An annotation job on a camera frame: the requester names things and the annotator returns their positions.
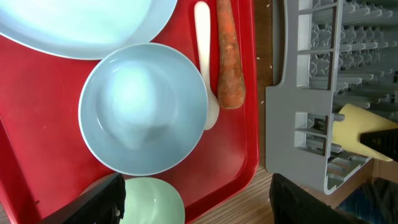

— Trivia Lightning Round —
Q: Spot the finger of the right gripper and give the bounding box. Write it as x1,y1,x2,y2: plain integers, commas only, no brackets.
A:
359,128,398,161

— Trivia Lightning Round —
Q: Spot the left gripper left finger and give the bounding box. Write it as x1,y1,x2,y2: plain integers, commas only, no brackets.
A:
41,173,126,224

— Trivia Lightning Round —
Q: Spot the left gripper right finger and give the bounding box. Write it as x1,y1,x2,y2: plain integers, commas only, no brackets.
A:
269,174,367,224

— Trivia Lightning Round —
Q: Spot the yellow plastic cup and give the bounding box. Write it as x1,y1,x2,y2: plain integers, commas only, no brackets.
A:
332,103,397,162

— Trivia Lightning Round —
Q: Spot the green bowl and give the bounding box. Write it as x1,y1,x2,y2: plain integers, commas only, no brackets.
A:
119,175,185,224

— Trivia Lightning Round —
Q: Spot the light blue bowl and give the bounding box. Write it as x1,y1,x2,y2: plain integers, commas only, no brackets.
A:
78,43,208,176

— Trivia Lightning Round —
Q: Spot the grey dishwasher rack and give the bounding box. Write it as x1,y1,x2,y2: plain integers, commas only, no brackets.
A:
266,0,397,195

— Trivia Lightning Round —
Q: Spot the red serving tray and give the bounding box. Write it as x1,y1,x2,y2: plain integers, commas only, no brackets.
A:
1,0,259,223

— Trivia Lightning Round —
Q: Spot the orange carrot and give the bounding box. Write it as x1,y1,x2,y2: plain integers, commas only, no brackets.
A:
216,0,246,109

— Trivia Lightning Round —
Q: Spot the large light blue plate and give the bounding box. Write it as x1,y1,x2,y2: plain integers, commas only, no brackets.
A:
1,0,177,60

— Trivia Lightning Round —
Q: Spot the white plastic spoon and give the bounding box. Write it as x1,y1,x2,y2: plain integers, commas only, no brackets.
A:
194,1,220,130

